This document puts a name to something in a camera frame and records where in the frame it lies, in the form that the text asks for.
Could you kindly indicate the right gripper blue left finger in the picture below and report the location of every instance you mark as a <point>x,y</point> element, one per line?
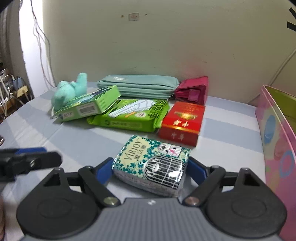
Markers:
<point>94,181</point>

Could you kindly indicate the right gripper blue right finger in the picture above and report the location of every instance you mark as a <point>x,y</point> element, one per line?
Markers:
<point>208,180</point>

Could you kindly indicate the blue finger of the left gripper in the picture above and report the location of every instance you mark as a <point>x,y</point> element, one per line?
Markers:
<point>16,162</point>

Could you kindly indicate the Virjoy tissue pack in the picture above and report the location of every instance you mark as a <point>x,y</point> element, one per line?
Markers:
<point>151,165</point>

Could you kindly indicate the red cigarette box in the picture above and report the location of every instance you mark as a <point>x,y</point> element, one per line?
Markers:
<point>182,124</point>

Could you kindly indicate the green cardboard box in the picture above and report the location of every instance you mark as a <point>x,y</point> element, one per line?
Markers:
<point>97,102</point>

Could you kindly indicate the green wet wipes pack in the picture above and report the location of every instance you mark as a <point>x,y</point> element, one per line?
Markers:
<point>142,115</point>

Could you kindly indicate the teal plush toy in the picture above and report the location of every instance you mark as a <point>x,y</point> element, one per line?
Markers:
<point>67,91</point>

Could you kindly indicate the teal fabric pouch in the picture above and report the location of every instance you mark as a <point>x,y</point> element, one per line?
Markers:
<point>142,86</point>

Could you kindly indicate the striped bed sheet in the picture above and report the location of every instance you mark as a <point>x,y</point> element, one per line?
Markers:
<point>229,137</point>

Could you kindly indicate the magenta folded wallet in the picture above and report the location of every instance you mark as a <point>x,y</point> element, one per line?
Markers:
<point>194,90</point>

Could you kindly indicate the pink tin box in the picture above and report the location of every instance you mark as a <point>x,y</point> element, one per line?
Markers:
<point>275,114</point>

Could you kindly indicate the cluttered shelf with cables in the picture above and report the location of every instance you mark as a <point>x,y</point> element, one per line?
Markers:
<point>15,87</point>

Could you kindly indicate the small wall sticker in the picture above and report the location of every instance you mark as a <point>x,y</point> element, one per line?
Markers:
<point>133,17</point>

